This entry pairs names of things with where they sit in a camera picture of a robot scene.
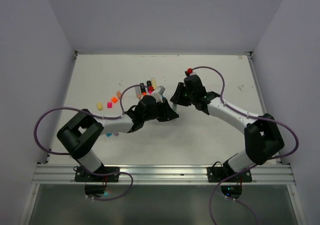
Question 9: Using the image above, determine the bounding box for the pastel orange highlighter cap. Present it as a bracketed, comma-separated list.
[116, 91, 122, 99]

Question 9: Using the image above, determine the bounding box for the yellow highlighter cap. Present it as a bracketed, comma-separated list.
[96, 102, 104, 111]

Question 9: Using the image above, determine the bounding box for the pastel green highlighter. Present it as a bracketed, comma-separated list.
[172, 103, 178, 112]

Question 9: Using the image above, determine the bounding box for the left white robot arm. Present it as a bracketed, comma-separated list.
[56, 95, 179, 182]

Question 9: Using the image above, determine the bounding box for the pastel orange highlighter body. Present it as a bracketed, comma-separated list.
[134, 86, 142, 99]

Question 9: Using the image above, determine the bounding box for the neon orange highlighter cap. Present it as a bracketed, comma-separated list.
[111, 97, 118, 103]

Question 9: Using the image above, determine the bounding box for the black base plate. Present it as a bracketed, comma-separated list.
[206, 159, 253, 200]
[74, 166, 121, 196]

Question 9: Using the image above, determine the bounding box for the yellow highlighter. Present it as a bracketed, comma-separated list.
[150, 77, 157, 90]

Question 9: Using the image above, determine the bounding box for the aluminium rail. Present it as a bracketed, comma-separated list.
[32, 164, 295, 185]

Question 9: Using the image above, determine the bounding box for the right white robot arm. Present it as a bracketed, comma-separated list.
[170, 75, 284, 182]

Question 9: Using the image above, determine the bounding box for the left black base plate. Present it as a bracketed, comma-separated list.
[74, 166, 121, 196]

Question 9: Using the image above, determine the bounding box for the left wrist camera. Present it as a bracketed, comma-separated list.
[151, 85, 166, 103]

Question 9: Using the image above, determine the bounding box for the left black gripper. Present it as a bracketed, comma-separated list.
[143, 98, 179, 122]

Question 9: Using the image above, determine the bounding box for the black neon pink highlighter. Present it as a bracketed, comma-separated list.
[146, 80, 154, 94]

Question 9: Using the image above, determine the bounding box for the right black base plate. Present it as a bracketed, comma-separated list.
[206, 159, 253, 200]

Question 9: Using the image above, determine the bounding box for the black neon orange highlighter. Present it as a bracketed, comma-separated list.
[139, 82, 147, 96]

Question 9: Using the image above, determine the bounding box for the neon pink highlighter cap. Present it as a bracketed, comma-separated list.
[107, 101, 113, 108]

